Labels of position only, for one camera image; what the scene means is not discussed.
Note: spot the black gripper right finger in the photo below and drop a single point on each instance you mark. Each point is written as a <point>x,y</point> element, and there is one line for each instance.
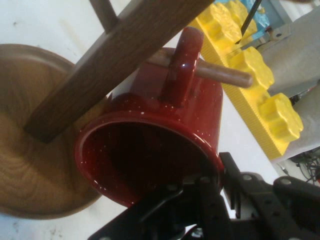
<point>275,212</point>

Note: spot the light blue toy block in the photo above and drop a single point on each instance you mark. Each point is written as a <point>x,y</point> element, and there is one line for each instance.
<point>262,22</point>

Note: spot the red speckled mug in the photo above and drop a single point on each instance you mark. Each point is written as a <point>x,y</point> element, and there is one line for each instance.
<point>150,107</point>

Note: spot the yellow toy block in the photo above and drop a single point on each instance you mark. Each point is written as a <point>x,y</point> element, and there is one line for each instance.
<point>280,117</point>

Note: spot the wooden mug tree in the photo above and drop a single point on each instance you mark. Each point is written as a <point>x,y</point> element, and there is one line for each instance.
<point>137,45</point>

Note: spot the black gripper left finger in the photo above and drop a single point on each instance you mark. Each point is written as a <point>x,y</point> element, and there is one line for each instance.
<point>175,220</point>

